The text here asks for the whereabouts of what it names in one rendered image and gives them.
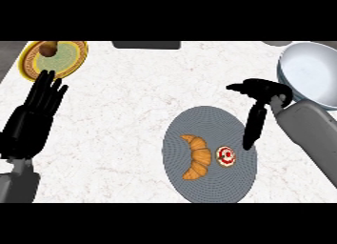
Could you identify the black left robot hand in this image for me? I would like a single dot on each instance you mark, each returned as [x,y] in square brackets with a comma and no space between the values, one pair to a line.
[28,124]

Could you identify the red and white cupcake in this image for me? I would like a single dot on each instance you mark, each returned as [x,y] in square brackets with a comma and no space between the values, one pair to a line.
[225,156]

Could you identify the grey round woven placemat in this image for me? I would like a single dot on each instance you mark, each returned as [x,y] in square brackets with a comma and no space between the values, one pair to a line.
[208,154]

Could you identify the grey rounded object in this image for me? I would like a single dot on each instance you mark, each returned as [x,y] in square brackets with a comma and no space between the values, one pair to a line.
[277,43]

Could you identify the brown round food item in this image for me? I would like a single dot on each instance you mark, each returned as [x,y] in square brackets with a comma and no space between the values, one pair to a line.
[49,48]

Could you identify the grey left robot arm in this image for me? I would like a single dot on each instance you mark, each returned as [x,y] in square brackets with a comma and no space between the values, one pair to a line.
[12,184]

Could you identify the yellow rimmed green plate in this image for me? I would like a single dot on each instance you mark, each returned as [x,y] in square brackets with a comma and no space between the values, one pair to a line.
[59,58]

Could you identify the dark grey flat appliance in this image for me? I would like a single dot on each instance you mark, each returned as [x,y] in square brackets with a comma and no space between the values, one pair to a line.
[146,44]

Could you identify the golden croissant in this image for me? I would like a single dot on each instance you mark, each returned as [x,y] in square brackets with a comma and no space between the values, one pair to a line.
[199,157]

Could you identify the pale blue-white bowl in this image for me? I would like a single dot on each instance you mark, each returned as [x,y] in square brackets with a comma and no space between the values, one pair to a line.
[314,74]

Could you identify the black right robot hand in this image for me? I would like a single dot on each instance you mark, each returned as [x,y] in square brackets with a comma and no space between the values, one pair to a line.
[259,95]

